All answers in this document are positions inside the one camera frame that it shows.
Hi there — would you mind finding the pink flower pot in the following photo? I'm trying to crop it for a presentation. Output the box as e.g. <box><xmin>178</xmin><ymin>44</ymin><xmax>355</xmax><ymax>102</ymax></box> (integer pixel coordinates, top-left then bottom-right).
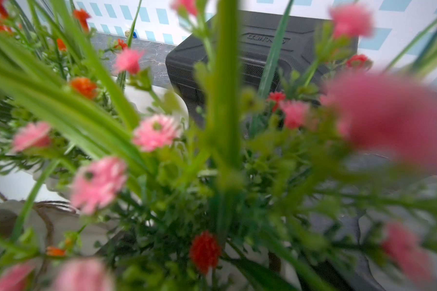
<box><xmin>0</xmin><ymin>1</ymin><xmax>437</xmax><ymax>291</ymax></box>

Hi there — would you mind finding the orange flower pot front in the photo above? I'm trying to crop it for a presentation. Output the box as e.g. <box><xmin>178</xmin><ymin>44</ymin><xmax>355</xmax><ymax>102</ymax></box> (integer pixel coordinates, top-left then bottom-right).
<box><xmin>0</xmin><ymin>0</ymin><xmax>139</xmax><ymax>121</ymax></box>

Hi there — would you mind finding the white plastic storage box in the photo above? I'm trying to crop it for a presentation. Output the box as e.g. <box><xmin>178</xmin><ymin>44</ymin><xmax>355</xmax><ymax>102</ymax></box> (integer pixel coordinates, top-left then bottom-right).
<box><xmin>0</xmin><ymin>83</ymin><xmax>190</xmax><ymax>255</ymax></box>

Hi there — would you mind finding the black plastic tool case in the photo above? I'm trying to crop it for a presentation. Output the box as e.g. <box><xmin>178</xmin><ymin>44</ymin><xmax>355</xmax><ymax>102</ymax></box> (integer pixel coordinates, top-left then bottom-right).
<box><xmin>164</xmin><ymin>10</ymin><xmax>359</xmax><ymax>124</ymax></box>

